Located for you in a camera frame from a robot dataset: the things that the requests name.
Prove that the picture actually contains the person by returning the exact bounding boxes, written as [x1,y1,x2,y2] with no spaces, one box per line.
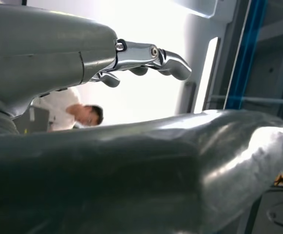
[31,87,104,133]

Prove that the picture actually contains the blue rail strip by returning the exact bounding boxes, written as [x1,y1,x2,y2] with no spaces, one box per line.
[223,0,269,111]

